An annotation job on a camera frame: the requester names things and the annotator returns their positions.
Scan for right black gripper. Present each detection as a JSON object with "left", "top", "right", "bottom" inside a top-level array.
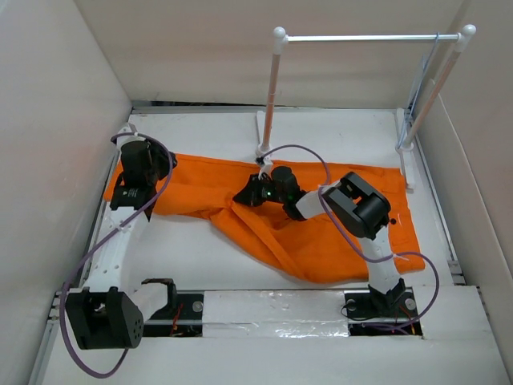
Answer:
[{"left": 232, "top": 173, "right": 287, "bottom": 207}]

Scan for orange trousers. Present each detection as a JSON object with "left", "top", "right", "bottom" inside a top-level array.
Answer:
[{"left": 103, "top": 152, "right": 426, "bottom": 285}]

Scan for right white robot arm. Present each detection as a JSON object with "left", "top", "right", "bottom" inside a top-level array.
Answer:
[{"left": 233, "top": 166, "right": 406, "bottom": 317}]

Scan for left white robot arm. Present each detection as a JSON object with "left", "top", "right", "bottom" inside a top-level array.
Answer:
[{"left": 65, "top": 137, "right": 179, "bottom": 350}]

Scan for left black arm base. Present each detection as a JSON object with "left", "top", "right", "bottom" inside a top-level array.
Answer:
[{"left": 141, "top": 278, "right": 204, "bottom": 338}]

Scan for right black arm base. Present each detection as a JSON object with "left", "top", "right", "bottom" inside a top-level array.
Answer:
[{"left": 341, "top": 290, "right": 423, "bottom": 337}]

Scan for white clothes rack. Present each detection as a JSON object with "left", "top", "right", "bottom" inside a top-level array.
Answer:
[{"left": 256, "top": 24, "right": 477, "bottom": 191}]

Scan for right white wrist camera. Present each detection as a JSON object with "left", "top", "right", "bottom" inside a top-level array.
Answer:
[{"left": 256, "top": 156, "right": 273, "bottom": 180}]

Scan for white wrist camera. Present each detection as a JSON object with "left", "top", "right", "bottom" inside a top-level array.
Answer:
[
  {"left": 256, "top": 156, "right": 273, "bottom": 180},
  {"left": 119, "top": 122, "right": 138, "bottom": 136}
]

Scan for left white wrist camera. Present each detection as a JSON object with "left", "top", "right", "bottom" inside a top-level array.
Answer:
[{"left": 119, "top": 122, "right": 138, "bottom": 136}]

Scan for light blue wire hanger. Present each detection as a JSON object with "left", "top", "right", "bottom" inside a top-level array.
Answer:
[{"left": 398, "top": 33, "right": 440, "bottom": 147}]

